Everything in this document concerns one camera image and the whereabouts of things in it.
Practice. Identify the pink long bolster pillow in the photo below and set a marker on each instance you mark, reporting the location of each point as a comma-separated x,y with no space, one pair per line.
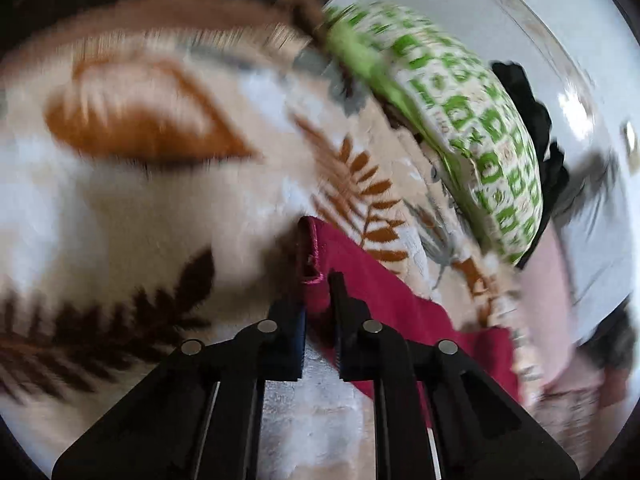
546,304

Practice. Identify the light grey pillow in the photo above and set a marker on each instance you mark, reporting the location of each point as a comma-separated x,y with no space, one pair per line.
594,224

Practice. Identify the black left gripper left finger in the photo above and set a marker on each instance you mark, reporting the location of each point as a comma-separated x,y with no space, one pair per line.
197,415

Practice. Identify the beige leaf pattern fleece blanket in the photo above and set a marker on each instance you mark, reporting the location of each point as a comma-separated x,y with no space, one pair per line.
156,157

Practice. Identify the green white patterned cloth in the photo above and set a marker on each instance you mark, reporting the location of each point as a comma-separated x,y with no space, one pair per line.
458,106

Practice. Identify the dark red garment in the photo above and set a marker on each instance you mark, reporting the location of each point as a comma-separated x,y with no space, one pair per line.
323,249

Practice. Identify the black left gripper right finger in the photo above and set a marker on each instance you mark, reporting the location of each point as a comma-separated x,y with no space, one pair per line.
437,414

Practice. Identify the black crumpled garment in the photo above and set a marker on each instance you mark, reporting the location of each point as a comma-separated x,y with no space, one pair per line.
553,174

